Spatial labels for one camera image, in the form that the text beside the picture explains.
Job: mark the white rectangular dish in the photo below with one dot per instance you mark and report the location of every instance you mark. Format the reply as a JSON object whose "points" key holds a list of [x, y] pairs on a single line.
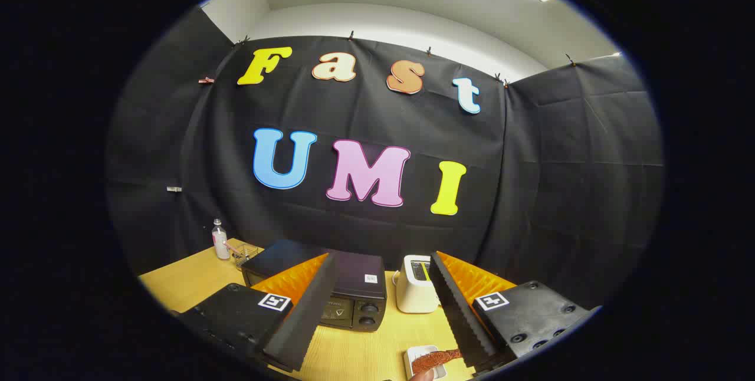
{"points": [[414, 354]]}

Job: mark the reddish brown meat piece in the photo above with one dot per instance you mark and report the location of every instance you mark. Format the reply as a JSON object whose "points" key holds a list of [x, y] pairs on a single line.
{"points": [[430, 360]]}

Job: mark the black toaster oven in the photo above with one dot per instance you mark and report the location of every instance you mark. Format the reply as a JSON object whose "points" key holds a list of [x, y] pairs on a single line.
{"points": [[354, 275]]}

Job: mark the white toaster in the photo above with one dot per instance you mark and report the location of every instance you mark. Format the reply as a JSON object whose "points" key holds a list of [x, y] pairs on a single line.
{"points": [[413, 295]]}

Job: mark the pink pen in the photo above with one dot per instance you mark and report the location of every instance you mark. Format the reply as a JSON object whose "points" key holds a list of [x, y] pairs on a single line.
{"points": [[232, 247]]}

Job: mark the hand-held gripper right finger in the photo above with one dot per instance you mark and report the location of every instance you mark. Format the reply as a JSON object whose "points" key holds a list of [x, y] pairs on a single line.
{"points": [[457, 316]]}

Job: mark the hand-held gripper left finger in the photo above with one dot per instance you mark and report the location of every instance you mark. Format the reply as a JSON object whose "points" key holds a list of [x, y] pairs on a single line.
{"points": [[307, 316]]}

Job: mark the clear plastic bottle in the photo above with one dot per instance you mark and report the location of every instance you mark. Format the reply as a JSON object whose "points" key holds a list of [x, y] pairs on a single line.
{"points": [[220, 245]]}

